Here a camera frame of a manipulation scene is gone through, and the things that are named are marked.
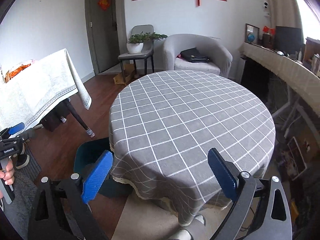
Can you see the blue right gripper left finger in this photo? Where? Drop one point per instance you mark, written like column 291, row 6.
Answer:
column 96, row 177

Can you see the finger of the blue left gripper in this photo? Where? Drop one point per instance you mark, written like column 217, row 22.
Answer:
column 17, row 128

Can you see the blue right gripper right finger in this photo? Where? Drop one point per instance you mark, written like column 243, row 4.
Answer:
column 224, row 175

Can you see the dark teal trash bin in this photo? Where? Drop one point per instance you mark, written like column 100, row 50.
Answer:
column 86, row 155

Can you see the person's left hand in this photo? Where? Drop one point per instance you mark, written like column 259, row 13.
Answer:
column 8, row 175

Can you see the black and white sneaker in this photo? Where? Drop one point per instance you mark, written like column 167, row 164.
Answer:
column 22, row 159

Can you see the dark striped door mat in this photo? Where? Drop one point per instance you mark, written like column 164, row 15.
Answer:
column 33, row 169

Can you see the dark brown storage box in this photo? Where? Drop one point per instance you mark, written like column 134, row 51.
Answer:
column 55, row 117

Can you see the black table leg with sock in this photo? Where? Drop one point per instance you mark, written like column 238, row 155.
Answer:
column 78, row 118

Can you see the pale green patterned tablecloth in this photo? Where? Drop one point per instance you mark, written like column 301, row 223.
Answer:
column 35, row 91

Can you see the grey checked round tablecloth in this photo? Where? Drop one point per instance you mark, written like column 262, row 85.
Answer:
column 163, row 125

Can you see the grey upholstered armchair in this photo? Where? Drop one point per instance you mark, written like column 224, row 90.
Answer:
column 220, row 58

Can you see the beige covered side desk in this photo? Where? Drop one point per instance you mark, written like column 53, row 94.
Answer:
column 299, row 78

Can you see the brown cardboard box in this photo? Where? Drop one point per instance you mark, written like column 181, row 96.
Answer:
column 126, row 75

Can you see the black handbag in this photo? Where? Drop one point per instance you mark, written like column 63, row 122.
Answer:
column 194, row 56

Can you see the grey chair with black legs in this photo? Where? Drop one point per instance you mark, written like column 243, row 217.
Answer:
column 147, row 51

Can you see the framed globe picture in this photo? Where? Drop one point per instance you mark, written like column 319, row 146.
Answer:
column 251, row 34

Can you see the white pot green plant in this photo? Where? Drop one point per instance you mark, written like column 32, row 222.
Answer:
column 136, row 42

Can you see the black monitor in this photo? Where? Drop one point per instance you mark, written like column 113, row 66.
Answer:
column 288, row 39

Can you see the grey door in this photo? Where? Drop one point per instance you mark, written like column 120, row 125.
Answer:
column 106, row 32

